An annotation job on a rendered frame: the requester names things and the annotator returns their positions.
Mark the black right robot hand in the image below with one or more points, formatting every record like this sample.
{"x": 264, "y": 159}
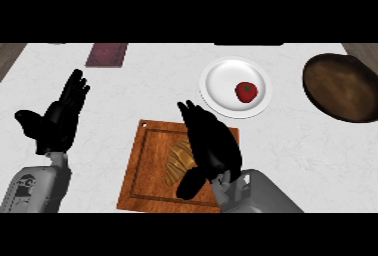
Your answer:
{"x": 212, "y": 140}

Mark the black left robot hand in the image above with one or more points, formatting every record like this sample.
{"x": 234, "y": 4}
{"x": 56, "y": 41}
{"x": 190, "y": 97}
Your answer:
{"x": 59, "y": 116}

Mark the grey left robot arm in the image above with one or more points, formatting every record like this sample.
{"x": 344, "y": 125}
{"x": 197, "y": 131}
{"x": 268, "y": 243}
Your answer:
{"x": 35, "y": 188}

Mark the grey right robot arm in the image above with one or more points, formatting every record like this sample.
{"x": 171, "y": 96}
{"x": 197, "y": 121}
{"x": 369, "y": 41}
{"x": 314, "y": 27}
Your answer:
{"x": 251, "y": 195}

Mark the golden brown croissant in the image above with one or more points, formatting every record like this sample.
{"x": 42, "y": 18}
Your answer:
{"x": 178, "y": 161}

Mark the brown wooden cutting board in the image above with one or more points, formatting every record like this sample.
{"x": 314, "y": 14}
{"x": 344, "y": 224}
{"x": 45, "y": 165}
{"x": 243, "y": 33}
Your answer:
{"x": 147, "y": 173}

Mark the dark brown round pan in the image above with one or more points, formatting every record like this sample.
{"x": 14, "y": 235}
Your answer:
{"x": 341, "y": 88}

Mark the white round plate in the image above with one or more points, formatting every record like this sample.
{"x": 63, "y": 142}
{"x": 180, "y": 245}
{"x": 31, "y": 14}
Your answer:
{"x": 221, "y": 90}

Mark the red strawberry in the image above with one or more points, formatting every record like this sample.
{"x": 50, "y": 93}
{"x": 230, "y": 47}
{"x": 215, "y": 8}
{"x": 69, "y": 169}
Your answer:
{"x": 245, "y": 91}

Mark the dark red rectangular book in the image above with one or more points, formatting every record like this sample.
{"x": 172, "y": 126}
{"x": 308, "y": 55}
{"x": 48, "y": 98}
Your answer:
{"x": 106, "y": 55}

